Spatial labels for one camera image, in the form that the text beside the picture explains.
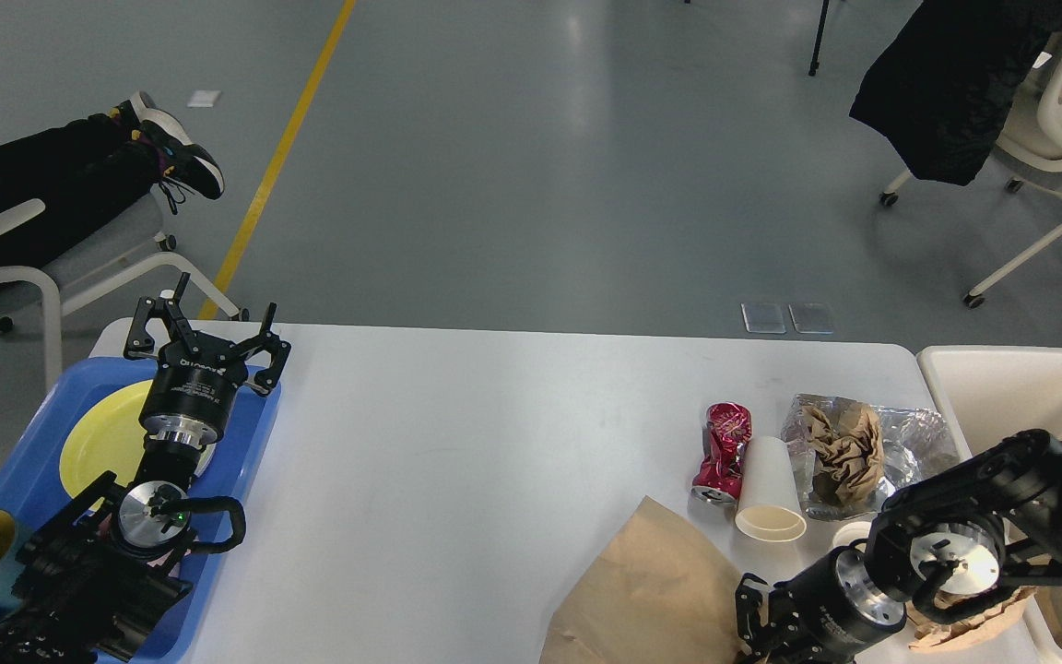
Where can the black stand leg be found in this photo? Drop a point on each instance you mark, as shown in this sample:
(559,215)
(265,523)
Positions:
(814,61)

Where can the white plastic bin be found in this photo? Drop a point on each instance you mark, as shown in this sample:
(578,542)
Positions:
(986,393)

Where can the grey office chair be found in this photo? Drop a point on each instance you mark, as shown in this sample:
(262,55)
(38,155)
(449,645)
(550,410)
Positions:
(126,248)

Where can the person in black clothes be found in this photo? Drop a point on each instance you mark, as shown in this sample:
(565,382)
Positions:
(86,173)

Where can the yellow plastic plate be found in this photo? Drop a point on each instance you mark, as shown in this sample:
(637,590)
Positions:
(108,437)

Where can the left floor plate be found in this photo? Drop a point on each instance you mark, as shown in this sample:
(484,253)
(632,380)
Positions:
(763,318)

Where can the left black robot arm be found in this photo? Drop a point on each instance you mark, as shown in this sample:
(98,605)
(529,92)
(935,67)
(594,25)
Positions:
(98,576)

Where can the white paper cup upright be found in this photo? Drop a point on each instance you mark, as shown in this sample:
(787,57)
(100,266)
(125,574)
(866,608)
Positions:
(851,532)

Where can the red crumpled snack wrapper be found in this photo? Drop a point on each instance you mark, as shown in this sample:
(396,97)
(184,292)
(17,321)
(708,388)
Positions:
(727,430)

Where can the crumpled brown paper ball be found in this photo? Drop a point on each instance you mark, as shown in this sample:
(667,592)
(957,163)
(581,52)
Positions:
(934,637)

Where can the floor plate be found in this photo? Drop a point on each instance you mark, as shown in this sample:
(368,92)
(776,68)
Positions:
(763,318)
(811,318)

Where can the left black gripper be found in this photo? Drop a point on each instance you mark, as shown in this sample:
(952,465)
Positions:
(194,397)

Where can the clear bag with brown paper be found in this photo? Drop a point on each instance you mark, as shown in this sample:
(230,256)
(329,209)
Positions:
(849,457)

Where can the right floor plate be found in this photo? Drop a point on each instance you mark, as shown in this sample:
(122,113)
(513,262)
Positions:
(811,318)

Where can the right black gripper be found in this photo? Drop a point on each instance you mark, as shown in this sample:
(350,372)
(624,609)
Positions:
(828,614)

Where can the black jacket on chair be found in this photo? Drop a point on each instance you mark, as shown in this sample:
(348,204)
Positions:
(941,92)

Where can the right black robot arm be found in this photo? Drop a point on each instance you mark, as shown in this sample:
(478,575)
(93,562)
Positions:
(948,547)

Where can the white paper cup lying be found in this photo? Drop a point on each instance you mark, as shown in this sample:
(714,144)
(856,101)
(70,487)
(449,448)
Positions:
(769,508)

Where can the pale green plate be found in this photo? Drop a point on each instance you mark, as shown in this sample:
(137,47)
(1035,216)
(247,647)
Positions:
(210,456)

